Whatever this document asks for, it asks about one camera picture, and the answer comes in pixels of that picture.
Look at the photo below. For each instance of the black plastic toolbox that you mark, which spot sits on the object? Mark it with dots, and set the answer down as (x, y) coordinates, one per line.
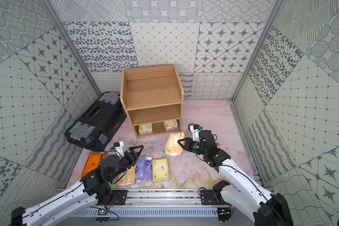
(98, 124)

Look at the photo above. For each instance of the white slotted cable duct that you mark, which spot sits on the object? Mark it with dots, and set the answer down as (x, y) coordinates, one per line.
(134, 212)

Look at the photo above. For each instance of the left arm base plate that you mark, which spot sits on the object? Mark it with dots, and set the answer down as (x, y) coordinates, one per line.
(116, 197)

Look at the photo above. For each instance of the aluminium mounting rail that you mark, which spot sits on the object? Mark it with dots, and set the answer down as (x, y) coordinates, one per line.
(146, 198)

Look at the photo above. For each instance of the wooden three-tier shelf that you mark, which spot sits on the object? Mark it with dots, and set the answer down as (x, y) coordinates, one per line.
(152, 94)

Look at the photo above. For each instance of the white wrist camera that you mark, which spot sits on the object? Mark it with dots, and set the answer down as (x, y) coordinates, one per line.
(195, 129)
(118, 147)

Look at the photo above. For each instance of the green tissue pack shelf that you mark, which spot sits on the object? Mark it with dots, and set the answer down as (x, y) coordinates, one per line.
(160, 169)

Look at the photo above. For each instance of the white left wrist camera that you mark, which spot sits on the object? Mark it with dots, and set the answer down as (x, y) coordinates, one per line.
(118, 147)

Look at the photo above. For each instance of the yellow-orange tissue pack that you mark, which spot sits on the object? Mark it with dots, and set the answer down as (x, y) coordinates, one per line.
(127, 178)

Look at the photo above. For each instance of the small purple tissue pack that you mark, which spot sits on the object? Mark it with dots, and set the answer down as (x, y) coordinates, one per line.
(143, 171)

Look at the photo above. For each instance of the green circuit board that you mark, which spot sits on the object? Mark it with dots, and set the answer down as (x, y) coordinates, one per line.
(102, 213)

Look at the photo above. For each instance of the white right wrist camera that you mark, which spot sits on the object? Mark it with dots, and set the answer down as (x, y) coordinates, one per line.
(195, 129)

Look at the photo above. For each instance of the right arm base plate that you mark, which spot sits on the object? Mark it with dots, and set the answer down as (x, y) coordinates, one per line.
(210, 197)

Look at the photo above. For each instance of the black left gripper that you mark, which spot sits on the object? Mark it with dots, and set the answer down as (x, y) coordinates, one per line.
(130, 157)

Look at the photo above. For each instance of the orange tissue pack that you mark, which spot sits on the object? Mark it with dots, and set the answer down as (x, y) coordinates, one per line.
(93, 161)

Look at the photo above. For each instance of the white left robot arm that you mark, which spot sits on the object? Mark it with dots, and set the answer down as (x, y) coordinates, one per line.
(92, 189)

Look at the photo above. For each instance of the yellow tissue pack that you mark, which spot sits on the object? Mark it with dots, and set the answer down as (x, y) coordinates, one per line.
(172, 147)

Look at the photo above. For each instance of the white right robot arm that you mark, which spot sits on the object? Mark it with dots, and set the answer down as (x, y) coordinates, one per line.
(261, 206)

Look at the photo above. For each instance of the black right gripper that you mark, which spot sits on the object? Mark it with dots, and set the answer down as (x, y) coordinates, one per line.
(187, 147)

